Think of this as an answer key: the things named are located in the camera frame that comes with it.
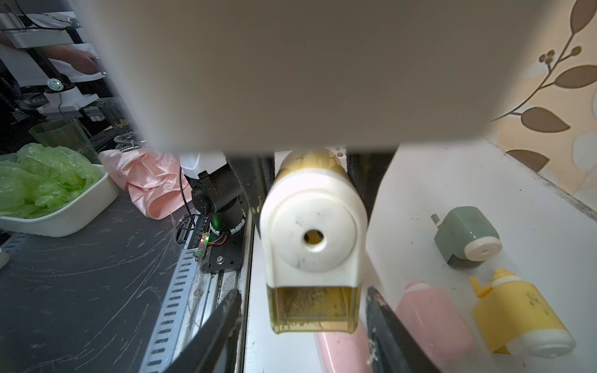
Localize slotted grey cable duct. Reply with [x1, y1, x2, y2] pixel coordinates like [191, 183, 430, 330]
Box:
[139, 250, 196, 372]

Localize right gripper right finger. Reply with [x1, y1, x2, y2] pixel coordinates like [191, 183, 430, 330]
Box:
[366, 286, 440, 372]

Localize green pencil sharpener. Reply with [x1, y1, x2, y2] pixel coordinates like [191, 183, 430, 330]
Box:
[431, 206, 503, 270]

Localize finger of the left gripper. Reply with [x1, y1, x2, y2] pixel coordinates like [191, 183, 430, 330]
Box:
[225, 155, 275, 233]
[347, 151, 396, 219]

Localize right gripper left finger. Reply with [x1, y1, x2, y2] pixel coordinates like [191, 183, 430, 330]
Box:
[165, 290, 242, 373]

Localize pink sharpener front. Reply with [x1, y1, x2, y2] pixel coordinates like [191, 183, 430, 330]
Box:
[316, 322, 373, 372]

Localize pink sharpener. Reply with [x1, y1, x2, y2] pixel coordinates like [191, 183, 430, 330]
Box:
[316, 322, 373, 372]
[395, 281, 477, 368]

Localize white bowl green bags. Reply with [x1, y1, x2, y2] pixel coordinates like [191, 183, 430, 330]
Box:
[1, 143, 119, 238]

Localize pink cloth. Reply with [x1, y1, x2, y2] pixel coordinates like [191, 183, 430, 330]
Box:
[99, 148, 191, 220]

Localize yellow sharpener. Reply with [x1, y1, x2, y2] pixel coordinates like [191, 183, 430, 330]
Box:
[469, 268, 576, 358]
[260, 149, 368, 288]

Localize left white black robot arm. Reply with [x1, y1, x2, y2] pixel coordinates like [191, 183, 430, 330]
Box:
[188, 149, 394, 288]

